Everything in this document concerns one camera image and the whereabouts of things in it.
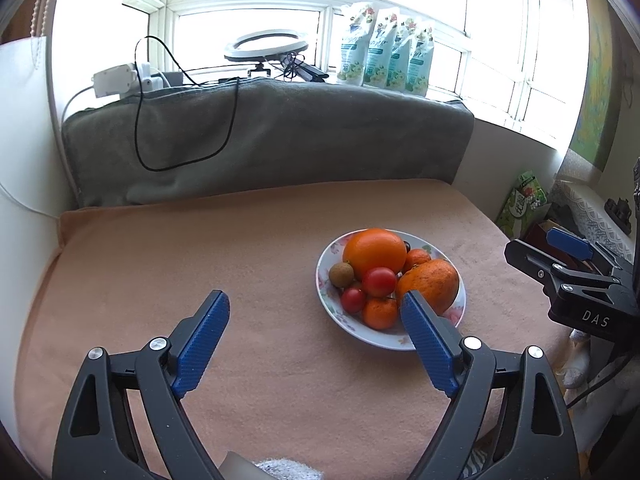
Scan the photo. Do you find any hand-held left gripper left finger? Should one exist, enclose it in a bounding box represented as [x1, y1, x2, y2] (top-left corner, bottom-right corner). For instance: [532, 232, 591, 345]
[52, 290, 231, 480]

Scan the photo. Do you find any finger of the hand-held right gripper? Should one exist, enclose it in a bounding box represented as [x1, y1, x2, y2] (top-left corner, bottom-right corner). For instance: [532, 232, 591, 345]
[504, 239, 621, 296]
[546, 227, 596, 261]

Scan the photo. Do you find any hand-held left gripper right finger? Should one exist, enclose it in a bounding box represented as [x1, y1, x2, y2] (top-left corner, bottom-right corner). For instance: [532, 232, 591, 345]
[400, 290, 581, 480]

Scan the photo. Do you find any small tangerine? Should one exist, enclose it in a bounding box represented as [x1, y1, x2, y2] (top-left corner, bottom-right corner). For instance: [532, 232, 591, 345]
[403, 248, 432, 273]
[362, 297, 399, 331]

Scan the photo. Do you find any bumpy large orange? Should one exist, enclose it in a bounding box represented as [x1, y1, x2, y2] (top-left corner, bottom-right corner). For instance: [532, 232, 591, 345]
[396, 258, 460, 316]

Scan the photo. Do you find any larger red cherry tomato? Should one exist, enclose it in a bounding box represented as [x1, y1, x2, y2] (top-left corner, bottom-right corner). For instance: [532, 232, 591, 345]
[362, 266, 398, 298]

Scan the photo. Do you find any smaller red cherry tomato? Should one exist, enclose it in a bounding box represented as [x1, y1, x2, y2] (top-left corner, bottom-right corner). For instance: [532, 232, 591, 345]
[341, 287, 367, 315]

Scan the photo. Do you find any white floral bowl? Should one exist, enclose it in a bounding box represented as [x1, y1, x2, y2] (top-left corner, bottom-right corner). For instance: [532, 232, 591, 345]
[315, 230, 467, 351]

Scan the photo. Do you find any smooth large orange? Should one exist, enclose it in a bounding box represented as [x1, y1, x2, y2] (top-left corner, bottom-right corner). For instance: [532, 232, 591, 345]
[343, 228, 407, 281]

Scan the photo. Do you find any brown box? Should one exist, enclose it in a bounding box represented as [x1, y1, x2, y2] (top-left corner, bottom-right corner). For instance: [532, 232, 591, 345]
[520, 220, 556, 253]

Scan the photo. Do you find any dark figurine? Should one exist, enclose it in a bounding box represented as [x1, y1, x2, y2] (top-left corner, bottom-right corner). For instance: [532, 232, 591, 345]
[604, 196, 632, 235]

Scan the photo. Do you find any green packet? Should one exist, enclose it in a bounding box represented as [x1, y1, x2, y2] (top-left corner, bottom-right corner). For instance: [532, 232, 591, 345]
[496, 171, 551, 238]

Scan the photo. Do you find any pink blanket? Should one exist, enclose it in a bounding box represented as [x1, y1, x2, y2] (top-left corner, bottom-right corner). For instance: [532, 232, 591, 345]
[15, 178, 571, 480]

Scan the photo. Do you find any white fluffy sleeve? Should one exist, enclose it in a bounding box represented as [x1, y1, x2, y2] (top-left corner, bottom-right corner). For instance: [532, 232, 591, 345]
[255, 457, 326, 480]

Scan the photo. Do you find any floral refill pouch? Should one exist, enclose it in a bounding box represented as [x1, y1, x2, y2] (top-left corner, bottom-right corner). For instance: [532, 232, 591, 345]
[387, 16, 418, 92]
[405, 21, 434, 97]
[337, 2, 377, 86]
[364, 7, 401, 90]

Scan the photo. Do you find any grey blanket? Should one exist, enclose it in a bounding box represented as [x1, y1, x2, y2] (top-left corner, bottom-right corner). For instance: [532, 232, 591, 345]
[61, 79, 476, 208]

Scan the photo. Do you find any white cabinet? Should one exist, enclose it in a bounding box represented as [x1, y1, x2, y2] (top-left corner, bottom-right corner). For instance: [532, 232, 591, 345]
[0, 37, 81, 271]

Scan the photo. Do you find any white plug adapter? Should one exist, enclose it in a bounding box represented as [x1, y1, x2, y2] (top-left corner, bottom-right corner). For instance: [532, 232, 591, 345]
[137, 61, 186, 88]

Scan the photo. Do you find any white power strip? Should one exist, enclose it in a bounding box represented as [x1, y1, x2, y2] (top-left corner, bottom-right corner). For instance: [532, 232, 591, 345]
[92, 62, 138, 97]

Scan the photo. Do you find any black folded tripod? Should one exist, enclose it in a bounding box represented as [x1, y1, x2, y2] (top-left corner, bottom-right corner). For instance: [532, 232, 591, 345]
[280, 55, 330, 82]

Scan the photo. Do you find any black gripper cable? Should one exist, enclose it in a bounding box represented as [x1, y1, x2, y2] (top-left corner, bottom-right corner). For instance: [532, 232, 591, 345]
[565, 345, 633, 408]

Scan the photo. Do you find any green wall map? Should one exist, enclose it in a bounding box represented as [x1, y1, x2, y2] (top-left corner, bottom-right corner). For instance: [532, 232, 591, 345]
[569, 0, 623, 167]

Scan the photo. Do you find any thin white cable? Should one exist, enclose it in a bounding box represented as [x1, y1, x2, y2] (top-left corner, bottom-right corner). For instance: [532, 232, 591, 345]
[0, 180, 61, 221]

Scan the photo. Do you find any thick white power cable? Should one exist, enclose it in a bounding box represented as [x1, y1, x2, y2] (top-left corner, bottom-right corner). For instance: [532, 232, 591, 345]
[62, 85, 96, 121]

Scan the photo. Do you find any white ring light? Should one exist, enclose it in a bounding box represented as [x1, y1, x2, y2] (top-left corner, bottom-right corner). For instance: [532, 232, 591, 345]
[223, 29, 309, 63]

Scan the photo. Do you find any white bead blind cord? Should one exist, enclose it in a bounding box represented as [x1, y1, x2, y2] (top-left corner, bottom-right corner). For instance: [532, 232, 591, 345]
[27, 0, 58, 68]

